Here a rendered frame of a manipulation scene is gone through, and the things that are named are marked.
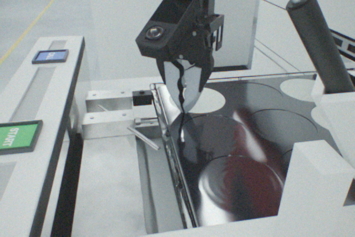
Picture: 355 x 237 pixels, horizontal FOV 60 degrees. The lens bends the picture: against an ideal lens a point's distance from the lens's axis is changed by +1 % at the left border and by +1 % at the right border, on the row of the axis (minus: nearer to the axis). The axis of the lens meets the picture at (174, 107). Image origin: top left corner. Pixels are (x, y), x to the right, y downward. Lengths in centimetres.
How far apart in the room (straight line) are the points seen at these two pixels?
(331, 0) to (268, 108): 32
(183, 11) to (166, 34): 4
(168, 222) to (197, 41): 25
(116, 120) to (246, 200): 23
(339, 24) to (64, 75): 55
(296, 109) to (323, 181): 38
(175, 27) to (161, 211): 25
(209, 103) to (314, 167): 37
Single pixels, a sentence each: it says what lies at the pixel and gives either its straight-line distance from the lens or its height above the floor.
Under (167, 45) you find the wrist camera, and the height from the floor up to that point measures 105.
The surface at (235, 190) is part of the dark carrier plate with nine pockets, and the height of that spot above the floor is 90.
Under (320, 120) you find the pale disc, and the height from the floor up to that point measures 90.
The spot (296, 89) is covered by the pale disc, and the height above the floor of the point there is 90.
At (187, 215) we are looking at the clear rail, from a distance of 34.
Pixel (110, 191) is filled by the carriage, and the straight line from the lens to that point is 41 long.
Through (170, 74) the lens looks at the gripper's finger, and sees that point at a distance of 48.
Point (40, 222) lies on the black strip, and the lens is 30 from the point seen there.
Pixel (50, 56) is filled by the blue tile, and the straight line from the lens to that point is 61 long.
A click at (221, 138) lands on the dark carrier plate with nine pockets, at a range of 46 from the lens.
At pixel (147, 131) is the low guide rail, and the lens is 58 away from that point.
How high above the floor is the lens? 116
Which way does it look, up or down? 30 degrees down
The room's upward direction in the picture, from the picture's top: straight up
